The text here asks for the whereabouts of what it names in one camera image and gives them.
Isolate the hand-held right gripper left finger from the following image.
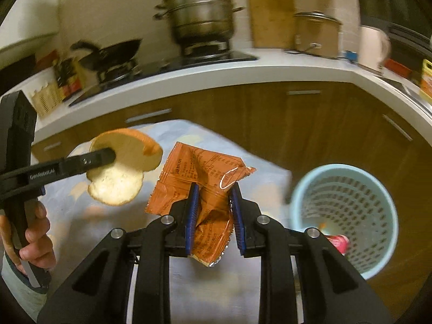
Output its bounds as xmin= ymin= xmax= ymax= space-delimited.
xmin=37 ymin=183 xmax=200 ymax=324

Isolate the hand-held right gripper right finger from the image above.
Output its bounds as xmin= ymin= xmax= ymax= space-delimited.
xmin=229 ymin=182 xmax=394 ymax=324

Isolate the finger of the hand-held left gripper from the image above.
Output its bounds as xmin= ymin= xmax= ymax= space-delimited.
xmin=0 ymin=148 xmax=117 ymax=207

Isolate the orange foil packet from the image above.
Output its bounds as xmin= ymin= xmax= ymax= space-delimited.
xmin=145 ymin=141 xmax=257 ymax=268

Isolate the large orange fruit peel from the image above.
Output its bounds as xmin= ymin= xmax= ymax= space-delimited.
xmin=87 ymin=129 xmax=163 ymax=206

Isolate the light blue plastic basket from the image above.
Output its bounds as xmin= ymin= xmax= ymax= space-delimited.
xmin=289 ymin=164 xmax=399 ymax=281

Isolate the person's left forearm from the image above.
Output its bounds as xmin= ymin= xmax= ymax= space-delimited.
xmin=0 ymin=253 xmax=49 ymax=322

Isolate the person's left hand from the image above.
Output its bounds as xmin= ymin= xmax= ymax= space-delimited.
xmin=18 ymin=202 xmax=57 ymax=272

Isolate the cream wicker basket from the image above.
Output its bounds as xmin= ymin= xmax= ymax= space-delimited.
xmin=31 ymin=83 xmax=66 ymax=119

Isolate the patterned pastel tablecloth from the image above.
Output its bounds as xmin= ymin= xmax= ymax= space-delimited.
xmin=32 ymin=119 xmax=292 ymax=324

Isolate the dark sauce bottle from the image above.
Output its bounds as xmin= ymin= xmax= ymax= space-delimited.
xmin=55 ymin=58 xmax=73 ymax=97

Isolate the red packet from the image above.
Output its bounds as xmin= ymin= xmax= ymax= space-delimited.
xmin=35 ymin=50 xmax=59 ymax=71

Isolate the red label sauce bottle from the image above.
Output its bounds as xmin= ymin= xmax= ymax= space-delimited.
xmin=69 ymin=62 xmax=86 ymax=92

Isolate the wooden kitchen cabinet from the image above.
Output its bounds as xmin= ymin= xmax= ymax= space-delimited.
xmin=30 ymin=81 xmax=432 ymax=277

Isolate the black wok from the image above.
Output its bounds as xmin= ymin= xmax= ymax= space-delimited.
xmin=70 ymin=39 xmax=142 ymax=71

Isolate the black gas stove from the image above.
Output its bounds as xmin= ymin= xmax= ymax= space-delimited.
xmin=69 ymin=40 xmax=259 ymax=107

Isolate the steel steamer pot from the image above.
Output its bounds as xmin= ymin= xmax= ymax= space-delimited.
xmin=153 ymin=0 xmax=245 ymax=46

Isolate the wooden cutting board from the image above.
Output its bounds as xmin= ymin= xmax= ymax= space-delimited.
xmin=245 ymin=0 xmax=298 ymax=49

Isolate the white electric kettle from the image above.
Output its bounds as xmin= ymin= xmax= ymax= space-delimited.
xmin=358 ymin=25 xmax=392 ymax=75

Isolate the red box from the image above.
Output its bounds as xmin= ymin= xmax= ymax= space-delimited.
xmin=385 ymin=58 xmax=412 ymax=80

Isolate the yellow bottle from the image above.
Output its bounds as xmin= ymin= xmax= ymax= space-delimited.
xmin=418 ymin=59 xmax=432 ymax=100

